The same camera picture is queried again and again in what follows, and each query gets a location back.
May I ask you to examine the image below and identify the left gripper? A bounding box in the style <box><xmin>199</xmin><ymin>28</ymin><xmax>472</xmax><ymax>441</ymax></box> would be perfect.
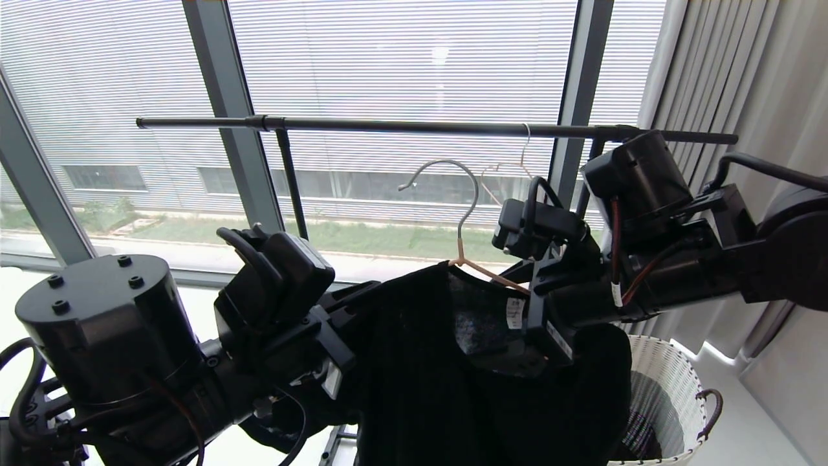
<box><xmin>259</xmin><ymin>324</ymin><xmax>358</xmax><ymax>421</ymax></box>

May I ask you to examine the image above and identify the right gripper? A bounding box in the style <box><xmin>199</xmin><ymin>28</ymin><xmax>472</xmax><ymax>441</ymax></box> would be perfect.
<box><xmin>521</xmin><ymin>278</ymin><xmax>625</xmax><ymax>368</ymax></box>

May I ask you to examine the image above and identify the black short-sleeved shirt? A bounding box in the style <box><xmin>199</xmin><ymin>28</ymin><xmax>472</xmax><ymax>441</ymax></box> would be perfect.
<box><xmin>349</xmin><ymin>262</ymin><xmax>633</xmax><ymax>466</ymax></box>

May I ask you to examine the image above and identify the pink clothes hanger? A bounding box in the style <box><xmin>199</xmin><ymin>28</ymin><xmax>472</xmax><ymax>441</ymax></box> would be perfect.
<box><xmin>398</xmin><ymin>160</ymin><xmax>532</xmax><ymax>297</ymax></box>
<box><xmin>479</xmin><ymin>123</ymin><xmax>538</xmax><ymax>206</ymax></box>

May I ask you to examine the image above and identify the white laundry basket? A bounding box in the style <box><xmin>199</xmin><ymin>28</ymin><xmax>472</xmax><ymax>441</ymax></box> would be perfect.
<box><xmin>607</xmin><ymin>335</ymin><xmax>724</xmax><ymax>466</ymax></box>

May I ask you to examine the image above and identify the black clothes rack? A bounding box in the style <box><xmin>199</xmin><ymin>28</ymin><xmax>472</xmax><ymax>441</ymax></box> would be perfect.
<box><xmin>136</xmin><ymin>115</ymin><xmax>739</xmax><ymax>466</ymax></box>

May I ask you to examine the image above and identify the beige curtain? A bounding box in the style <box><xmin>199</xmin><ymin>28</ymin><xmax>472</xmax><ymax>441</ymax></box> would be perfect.
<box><xmin>637</xmin><ymin>0</ymin><xmax>828</xmax><ymax>405</ymax></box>

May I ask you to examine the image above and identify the window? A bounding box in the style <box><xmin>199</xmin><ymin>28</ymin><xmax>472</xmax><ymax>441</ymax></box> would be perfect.
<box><xmin>0</xmin><ymin>0</ymin><xmax>667</xmax><ymax>290</ymax></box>

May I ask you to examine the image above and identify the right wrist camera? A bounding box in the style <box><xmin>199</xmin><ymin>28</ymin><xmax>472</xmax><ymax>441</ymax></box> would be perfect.
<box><xmin>492</xmin><ymin>176</ymin><xmax>591</xmax><ymax>295</ymax></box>

